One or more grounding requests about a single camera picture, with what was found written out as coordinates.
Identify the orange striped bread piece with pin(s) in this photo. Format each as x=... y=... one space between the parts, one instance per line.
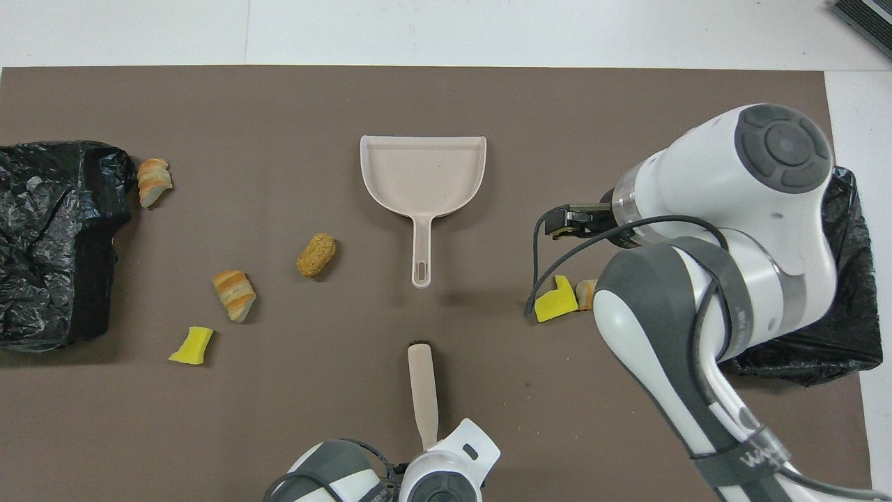
x=153 y=183
x=234 y=294
x=585 y=294

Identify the yellow green sponge piece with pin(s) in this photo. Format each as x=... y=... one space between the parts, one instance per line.
x=192 y=346

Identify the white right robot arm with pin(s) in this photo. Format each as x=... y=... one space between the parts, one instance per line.
x=732 y=174

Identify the beige plastic dustpan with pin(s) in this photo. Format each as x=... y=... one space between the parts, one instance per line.
x=418 y=174

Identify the beige hand brush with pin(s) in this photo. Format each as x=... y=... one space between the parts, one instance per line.
x=422 y=390

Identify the notched yellow sponge piece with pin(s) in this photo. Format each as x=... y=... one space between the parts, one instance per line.
x=557 y=305

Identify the black bag-lined trash bin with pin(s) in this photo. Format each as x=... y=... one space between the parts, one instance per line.
x=854 y=293
x=42 y=181

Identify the brown table mat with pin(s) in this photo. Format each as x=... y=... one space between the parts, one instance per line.
x=209 y=432

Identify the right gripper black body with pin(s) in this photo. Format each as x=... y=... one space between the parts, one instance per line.
x=596 y=222

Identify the brown peanut-shaped bread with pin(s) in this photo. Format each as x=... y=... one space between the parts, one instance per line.
x=316 y=254

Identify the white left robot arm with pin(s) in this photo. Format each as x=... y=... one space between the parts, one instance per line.
x=446 y=467

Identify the grey ribbed device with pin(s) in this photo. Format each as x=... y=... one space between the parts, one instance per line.
x=867 y=17

